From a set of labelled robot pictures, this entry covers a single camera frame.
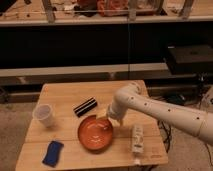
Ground orange tan gripper finger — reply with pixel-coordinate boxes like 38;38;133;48
96;109;108;119

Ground orange ceramic bowl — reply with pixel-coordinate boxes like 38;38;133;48
78;115;113;151

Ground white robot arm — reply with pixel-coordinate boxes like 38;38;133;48
97;82;213;146

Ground black striped box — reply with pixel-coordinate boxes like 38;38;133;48
73;98;97;117

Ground wooden folding table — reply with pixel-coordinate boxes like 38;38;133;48
15;81;168;171

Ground clear plastic cup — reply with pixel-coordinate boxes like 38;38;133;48
32;104;54;127

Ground blue sponge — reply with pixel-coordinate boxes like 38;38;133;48
42;141;64;167

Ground black box on shelf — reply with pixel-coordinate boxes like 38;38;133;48
165;45;213;74

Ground orange object on shelf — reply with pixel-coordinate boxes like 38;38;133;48
97;0;128;16

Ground black cables on floor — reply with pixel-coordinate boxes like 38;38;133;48
156;119;174;154

